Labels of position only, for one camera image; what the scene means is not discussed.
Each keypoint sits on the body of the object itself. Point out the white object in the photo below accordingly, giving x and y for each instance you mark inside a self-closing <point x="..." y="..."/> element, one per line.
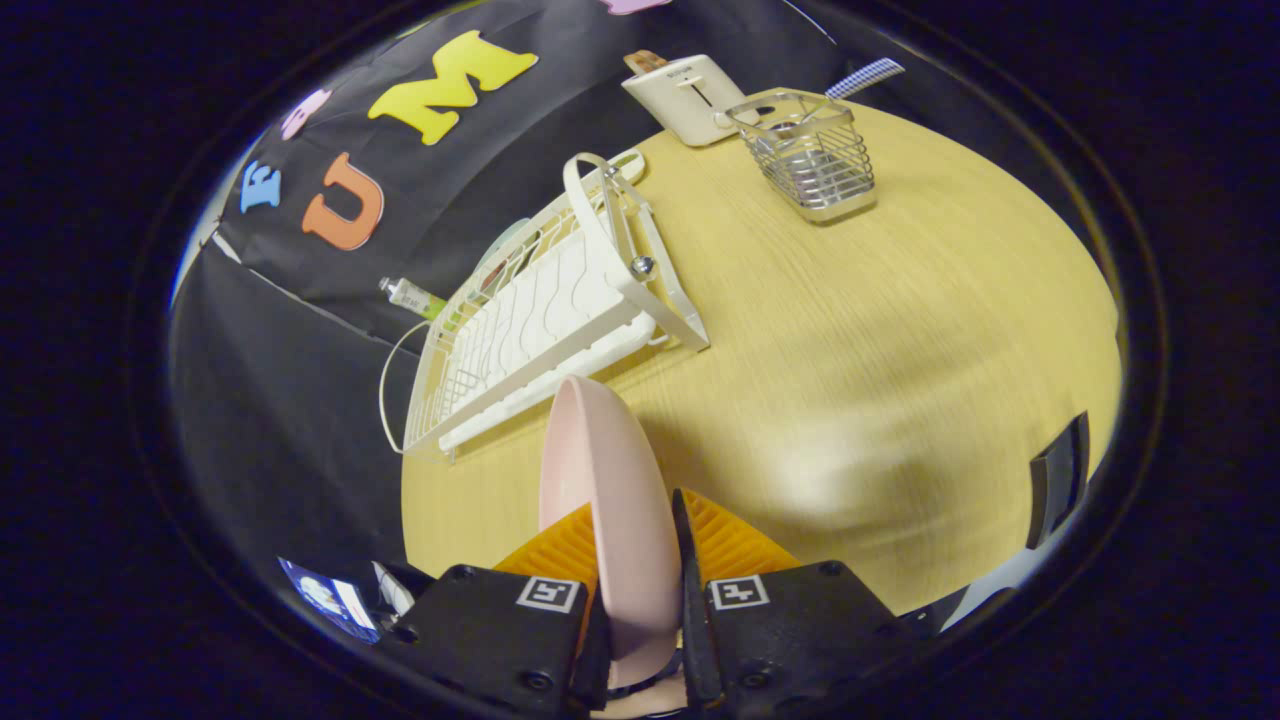
<point x="392" y="588"/>

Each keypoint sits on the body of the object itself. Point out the clear bottle with green liquid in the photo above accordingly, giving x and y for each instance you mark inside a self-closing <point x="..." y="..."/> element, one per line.
<point x="412" y="297"/>

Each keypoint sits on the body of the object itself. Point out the pink plate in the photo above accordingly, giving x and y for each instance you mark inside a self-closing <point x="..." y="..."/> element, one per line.
<point x="610" y="500"/>

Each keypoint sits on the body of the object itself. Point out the black flat panel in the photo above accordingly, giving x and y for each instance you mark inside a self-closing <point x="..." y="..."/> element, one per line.
<point x="1058" y="480"/>

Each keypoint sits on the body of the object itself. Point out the blue lit screen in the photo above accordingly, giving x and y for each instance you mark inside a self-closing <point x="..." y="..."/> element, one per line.
<point x="330" y="598"/>

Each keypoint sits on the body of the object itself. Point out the pale green plate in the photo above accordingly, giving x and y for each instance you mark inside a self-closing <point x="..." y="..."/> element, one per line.
<point x="500" y="245"/>

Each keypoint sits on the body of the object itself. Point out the brown toast slice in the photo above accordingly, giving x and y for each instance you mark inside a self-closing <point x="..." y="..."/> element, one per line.
<point x="645" y="61"/>

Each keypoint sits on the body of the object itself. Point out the white toaster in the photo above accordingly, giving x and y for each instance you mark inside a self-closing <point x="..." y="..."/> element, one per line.
<point x="690" y="100"/>

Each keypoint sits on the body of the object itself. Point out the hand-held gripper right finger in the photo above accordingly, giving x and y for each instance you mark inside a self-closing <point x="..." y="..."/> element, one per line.
<point x="790" y="630"/>

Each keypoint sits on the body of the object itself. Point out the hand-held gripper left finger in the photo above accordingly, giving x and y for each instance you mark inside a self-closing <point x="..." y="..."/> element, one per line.
<point x="480" y="630"/>

